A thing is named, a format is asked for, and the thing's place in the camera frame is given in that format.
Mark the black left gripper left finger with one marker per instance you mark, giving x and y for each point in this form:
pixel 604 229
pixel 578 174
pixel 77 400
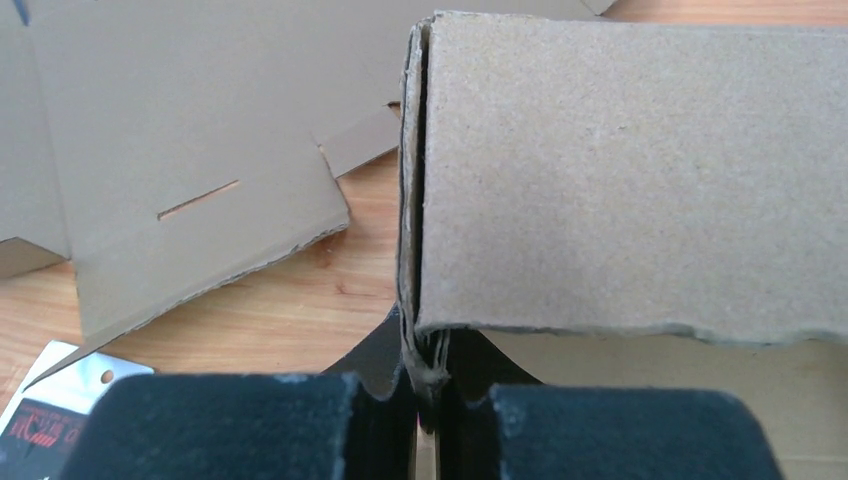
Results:
pixel 355 420

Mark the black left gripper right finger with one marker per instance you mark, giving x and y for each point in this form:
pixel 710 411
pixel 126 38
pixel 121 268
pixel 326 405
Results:
pixel 497 421

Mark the brown cardboard box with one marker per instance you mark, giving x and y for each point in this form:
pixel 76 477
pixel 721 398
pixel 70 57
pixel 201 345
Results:
pixel 633 205

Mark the flat cardboard box blank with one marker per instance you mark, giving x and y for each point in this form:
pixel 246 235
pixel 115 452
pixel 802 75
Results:
pixel 166 148

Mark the black star packet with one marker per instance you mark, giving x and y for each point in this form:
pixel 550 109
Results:
pixel 41 423

